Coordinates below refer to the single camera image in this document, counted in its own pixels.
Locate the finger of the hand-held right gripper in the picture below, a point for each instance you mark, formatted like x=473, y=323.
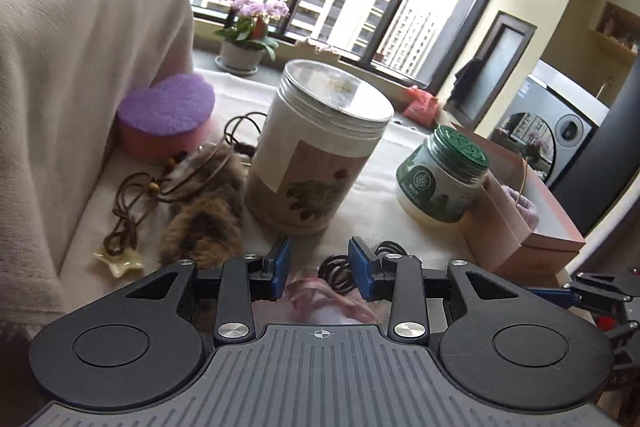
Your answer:
x=550, y=296

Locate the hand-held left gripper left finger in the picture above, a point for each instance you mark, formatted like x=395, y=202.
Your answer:
x=283, y=268

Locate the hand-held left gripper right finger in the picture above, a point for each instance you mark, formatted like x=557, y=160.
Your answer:
x=358, y=268

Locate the pink sheer scrunchie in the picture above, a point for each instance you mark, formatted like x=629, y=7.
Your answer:
x=310, y=302

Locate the pink cloth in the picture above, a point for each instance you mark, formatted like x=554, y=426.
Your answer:
x=522, y=209

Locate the brown fur tail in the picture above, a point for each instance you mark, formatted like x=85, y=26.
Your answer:
x=200, y=227

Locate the green lid jar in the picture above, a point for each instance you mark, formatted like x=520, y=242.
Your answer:
x=435, y=187

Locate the large tin canister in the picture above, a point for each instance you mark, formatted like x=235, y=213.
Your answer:
x=310, y=157

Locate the dark tall cabinet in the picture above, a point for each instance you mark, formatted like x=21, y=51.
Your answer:
x=615, y=167

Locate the washing machine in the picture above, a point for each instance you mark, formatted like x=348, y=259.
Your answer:
x=565, y=127

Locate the red plastic bag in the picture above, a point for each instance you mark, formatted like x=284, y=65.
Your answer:
x=420, y=107

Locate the purple heart sponge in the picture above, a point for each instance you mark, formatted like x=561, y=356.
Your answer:
x=165, y=102

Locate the potted purple flower plant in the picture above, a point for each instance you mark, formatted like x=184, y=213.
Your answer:
x=240, y=54

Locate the dark framed panel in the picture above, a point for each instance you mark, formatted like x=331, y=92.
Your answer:
x=505, y=57

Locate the beige blanket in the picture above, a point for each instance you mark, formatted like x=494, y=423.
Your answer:
x=75, y=82

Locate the wooden wall shelf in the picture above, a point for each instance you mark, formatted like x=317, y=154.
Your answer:
x=620, y=44

